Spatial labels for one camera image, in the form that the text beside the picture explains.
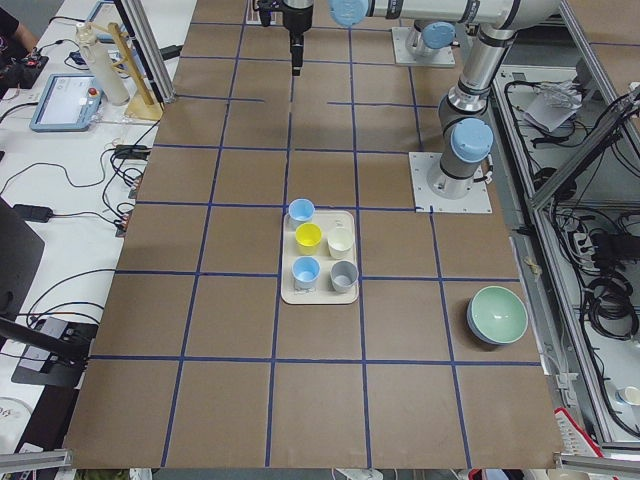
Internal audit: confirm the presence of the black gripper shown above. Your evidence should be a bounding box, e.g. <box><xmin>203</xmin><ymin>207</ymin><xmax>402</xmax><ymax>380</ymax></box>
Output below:
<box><xmin>282</xmin><ymin>0</ymin><xmax>313</xmax><ymax>76</ymax></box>

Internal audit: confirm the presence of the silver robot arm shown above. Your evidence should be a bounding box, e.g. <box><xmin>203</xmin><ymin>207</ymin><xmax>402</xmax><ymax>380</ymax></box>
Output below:
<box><xmin>258</xmin><ymin>1</ymin><xmax>455</xmax><ymax>76</ymax></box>
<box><xmin>329</xmin><ymin>0</ymin><xmax>559</xmax><ymax>199</ymax></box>

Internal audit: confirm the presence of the light blue cup far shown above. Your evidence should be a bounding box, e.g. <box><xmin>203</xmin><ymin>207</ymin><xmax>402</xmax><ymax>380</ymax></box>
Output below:
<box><xmin>288</xmin><ymin>198</ymin><xmax>315</xmax><ymax>225</ymax></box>

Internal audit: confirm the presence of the light blue cup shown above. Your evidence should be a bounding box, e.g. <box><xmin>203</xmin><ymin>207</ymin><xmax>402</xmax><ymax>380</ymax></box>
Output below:
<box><xmin>288</xmin><ymin>198</ymin><xmax>315</xmax><ymax>225</ymax></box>
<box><xmin>291</xmin><ymin>256</ymin><xmax>321</xmax><ymax>290</ymax></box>

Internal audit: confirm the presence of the yellow plastic cup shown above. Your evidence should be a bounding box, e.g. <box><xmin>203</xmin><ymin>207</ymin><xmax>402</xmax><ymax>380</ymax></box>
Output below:
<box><xmin>295</xmin><ymin>222</ymin><xmax>322</xmax><ymax>256</ymax></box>

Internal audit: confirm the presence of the cream plastic cup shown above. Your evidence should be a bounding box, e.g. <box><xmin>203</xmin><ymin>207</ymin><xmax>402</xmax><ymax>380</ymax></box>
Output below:
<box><xmin>327</xmin><ymin>227</ymin><xmax>354</xmax><ymax>259</ymax></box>

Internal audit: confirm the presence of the light blue cup near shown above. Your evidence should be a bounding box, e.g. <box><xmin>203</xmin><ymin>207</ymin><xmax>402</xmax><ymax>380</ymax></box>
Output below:
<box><xmin>291</xmin><ymin>256</ymin><xmax>321</xmax><ymax>290</ymax></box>

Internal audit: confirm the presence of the grey plastic cup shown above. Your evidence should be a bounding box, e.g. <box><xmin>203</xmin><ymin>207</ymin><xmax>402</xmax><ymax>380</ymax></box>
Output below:
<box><xmin>330</xmin><ymin>260</ymin><xmax>359</xmax><ymax>293</ymax></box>

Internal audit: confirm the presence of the wooden mug tree stand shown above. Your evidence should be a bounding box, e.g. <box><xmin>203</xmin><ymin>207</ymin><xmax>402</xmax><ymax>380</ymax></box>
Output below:
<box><xmin>89</xmin><ymin>22</ymin><xmax>163</xmax><ymax>121</ymax></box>

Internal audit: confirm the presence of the white tall bottle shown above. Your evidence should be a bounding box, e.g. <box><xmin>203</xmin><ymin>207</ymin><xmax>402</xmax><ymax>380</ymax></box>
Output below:
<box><xmin>76</xmin><ymin>22</ymin><xmax>130</xmax><ymax>106</ymax></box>

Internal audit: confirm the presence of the blue teach pendant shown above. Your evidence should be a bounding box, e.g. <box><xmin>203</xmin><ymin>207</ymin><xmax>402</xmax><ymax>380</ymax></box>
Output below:
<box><xmin>29</xmin><ymin>74</ymin><xmax>103</xmax><ymax>132</ymax></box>

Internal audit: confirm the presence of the crumpled white paper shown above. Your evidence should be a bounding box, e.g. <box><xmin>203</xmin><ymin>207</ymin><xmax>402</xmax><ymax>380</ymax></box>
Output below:
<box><xmin>523</xmin><ymin>80</ymin><xmax>582</xmax><ymax>133</ymax></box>

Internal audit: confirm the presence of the beige plastic tray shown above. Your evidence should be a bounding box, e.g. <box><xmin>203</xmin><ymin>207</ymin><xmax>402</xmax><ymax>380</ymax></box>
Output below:
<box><xmin>281</xmin><ymin>210</ymin><xmax>359</xmax><ymax>305</ymax></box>

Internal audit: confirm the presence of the black power adapter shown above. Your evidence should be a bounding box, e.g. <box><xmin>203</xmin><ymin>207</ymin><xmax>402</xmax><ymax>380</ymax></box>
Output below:
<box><xmin>12</xmin><ymin>204</ymin><xmax>54</xmax><ymax>223</ymax></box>

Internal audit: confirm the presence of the green ceramic bowl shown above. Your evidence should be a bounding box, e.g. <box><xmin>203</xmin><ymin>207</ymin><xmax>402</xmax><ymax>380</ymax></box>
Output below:
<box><xmin>466</xmin><ymin>285</ymin><xmax>528</xmax><ymax>345</ymax></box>

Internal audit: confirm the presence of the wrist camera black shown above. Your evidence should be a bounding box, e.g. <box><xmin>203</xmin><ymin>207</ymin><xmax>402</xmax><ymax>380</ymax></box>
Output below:
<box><xmin>252</xmin><ymin>0</ymin><xmax>281</xmax><ymax>27</ymax></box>

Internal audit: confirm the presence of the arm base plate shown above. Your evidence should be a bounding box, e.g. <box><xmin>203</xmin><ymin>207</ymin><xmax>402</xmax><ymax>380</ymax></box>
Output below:
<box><xmin>409</xmin><ymin>152</ymin><xmax>492</xmax><ymax>214</ymax></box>
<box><xmin>391</xmin><ymin>27</ymin><xmax>455</xmax><ymax>68</ymax></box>

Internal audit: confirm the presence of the aluminium frame post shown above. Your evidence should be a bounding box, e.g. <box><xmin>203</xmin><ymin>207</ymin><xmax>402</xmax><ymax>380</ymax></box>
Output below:
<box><xmin>114</xmin><ymin>0</ymin><xmax>176</xmax><ymax>104</ymax></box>

